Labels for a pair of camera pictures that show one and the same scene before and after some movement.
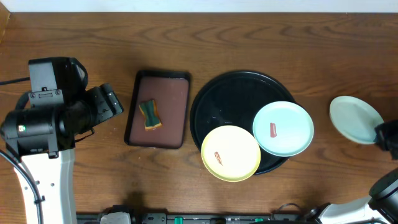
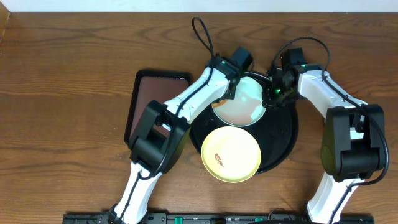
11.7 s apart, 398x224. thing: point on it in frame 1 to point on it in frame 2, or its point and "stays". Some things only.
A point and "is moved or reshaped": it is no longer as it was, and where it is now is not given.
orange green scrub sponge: x=152 y=119 is moved or reshaped
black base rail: x=189 y=218 stays
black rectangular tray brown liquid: x=170 y=91 stays
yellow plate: x=231 y=153 stays
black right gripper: x=388 y=130 to x=269 y=101
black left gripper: x=109 y=100 to x=233 y=90
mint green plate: x=295 y=129 to x=246 y=109
